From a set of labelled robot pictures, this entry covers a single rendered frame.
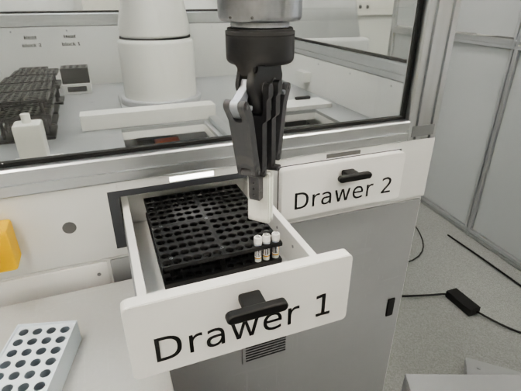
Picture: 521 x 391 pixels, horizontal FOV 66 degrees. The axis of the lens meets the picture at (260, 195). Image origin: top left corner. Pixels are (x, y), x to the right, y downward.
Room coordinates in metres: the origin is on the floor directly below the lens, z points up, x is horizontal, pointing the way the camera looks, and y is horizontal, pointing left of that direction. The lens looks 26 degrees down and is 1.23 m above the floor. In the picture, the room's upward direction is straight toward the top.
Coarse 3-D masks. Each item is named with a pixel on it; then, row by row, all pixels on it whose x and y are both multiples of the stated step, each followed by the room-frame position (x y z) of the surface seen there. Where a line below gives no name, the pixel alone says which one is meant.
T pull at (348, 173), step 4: (352, 168) 0.76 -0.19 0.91; (344, 172) 0.75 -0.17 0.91; (348, 172) 0.74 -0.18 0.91; (352, 172) 0.74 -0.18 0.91; (356, 172) 0.74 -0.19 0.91; (360, 172) 0.74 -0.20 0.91; (364, 172) 0.74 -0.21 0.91; (368, 172) 0.74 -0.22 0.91; (340, 176) 0.72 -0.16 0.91; (344, 176) 0.72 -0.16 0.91; (348, 176) 0.72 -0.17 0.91; (352, 176) 0.73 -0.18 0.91; (356, 176) 0.73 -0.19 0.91; (360, 176) 0.73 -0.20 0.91; (364, 176) 0.74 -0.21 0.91; (368, 176) 0.74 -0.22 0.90; (340, 180) 0.72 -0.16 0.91; (344, 180) 0.72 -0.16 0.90; (348, 180) 0.72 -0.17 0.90; (352, 180) 0.73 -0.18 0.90; (356, 180) 0.73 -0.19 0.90
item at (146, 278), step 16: (160, 192) 0.69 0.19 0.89; (176, 192) 0.70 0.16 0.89; (128, 208) 0.62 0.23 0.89; (144, 208) 0.68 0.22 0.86; (128, 224) 0.57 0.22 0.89; (144, 224) 0.67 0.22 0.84; (272, 224) 0.61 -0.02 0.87; (288, 224) 0.57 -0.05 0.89; (128, 240) 0.52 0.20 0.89; (144, 240) 0.61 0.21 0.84; (288, 240) 0.55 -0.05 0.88; (304, 240) 0.52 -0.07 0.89; (144, 256) 0.56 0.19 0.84; (288, 256) 0.54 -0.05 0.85; (304, 256) 0.50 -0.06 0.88; (144, 272) 0.52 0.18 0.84; (144, 288) 0.41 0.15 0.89; (160, 288) 0.48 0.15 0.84
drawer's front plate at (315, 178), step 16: (336, 160) 0.77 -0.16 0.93; (352, 160) 0.77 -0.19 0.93; (368, 160) 0.78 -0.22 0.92; (384, 160) 0.80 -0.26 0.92; (400, 160) 0.81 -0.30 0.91; (288, 176) 0.72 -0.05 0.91; (304, 176) 0.73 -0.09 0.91; (320, 176) 0.74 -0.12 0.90; (336, 176) 0.76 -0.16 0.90; (384, 176) 0.80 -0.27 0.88; (400, 176) 0.81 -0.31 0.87; (288, 192) 0.72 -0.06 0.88; (320, 192) 0.74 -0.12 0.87; (352, 192) 0.77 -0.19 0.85; (368, 192) 0.79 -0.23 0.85; (288, 208) 0.72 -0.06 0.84; (304, 208) 0.73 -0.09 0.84; (320, 208) 0.74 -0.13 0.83; (336, 208) 0.76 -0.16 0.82
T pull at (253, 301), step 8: (240, 296) 0.37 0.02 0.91; (248, 296) 0.37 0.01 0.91; (256, 296) 0.37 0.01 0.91; (240, 304) 0.37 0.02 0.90; (248, 304) 0.36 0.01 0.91; (256, 304) 0.36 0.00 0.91; (264, 304) 0.36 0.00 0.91; (272, 304) 0.36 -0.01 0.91; (280, 304) 0.36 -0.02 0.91; (232, 312) 0.35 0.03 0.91; (240, 312) 0.35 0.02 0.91; (248, 312) 0.35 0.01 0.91; (256, 312) 0.35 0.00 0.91; (264, 312) 0.35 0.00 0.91; (272, 312) 0.36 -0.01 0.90; (232, 320) 0.34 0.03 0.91; (240, 320) 0.34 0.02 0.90; (248, 320) 0.35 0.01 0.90
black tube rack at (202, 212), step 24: (192, 192) 0.67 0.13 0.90; (216, 192) 0.68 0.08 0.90; (240, 192) 0.67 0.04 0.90; (168, 216) 0.59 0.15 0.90; (192, 216) 0.59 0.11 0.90; (216, 216) 0.58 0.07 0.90; (240, 216) 0.59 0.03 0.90; (168, 240) 0.51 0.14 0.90; (192, 240) 0.51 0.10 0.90; (216, 240) 0.51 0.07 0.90; (240, 240) 0.51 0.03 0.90; (168, 264) 0.49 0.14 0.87; (216, 264) 0.49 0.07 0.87; (240, 264) 0.50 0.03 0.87; (264, 264) 0.50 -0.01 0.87; (168, 288) 0.45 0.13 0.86
